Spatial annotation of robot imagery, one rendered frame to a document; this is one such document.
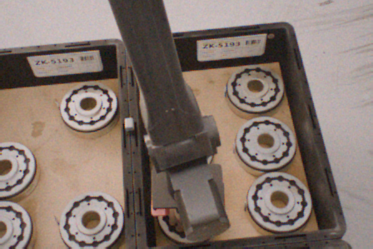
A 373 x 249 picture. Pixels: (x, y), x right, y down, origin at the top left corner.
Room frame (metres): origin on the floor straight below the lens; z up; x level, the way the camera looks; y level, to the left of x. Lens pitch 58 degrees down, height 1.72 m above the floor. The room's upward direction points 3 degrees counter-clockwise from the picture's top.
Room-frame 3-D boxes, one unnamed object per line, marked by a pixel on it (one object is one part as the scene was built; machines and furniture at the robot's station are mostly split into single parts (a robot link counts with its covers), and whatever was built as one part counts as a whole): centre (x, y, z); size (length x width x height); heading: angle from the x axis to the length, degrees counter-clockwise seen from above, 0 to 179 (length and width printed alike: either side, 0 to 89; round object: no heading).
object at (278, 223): (0.35, -0.14, 0.86); 0.10 x 0.10 x 0.01
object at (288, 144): (0.46, -0.13, 0.86); 0.10 x 0.10 x 0.01
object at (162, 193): (0.34, 0.00, 0.98); 0.10 x 0.07 x 0.07; 88
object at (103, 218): (0.34, 0.16, 0.86); 0.05 x 0.05 x 0.01
